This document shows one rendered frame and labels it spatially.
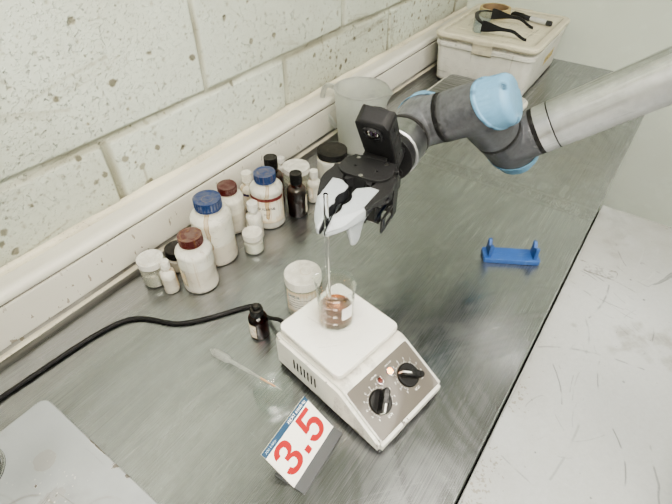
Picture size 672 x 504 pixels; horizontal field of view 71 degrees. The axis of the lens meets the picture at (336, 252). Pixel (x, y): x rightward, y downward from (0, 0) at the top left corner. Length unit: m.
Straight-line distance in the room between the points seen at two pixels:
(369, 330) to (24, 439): 0.47
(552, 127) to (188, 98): 0.62
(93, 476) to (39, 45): 0.55
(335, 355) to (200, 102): 0.55
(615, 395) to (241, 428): 0.52
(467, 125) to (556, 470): 0.47
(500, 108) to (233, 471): 0.58
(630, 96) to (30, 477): 0.92
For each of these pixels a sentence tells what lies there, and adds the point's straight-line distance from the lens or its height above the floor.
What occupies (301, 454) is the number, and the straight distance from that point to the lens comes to 0.64.
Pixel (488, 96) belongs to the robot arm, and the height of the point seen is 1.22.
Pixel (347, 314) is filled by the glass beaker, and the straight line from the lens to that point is 0.62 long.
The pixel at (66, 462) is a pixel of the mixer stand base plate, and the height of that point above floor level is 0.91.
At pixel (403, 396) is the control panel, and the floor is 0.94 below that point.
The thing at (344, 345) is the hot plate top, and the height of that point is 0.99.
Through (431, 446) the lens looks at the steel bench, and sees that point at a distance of 0.67.
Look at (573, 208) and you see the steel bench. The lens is 1.10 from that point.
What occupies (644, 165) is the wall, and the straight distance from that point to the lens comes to 1.99.
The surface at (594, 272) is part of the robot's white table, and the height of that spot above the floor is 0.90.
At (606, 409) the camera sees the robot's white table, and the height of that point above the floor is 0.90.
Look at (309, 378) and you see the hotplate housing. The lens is 0.66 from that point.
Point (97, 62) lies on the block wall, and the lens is 0.82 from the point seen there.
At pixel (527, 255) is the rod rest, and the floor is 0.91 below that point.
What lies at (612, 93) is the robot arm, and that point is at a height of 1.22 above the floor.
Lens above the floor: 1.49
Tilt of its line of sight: 42 degrees down
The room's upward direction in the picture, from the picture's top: straight up
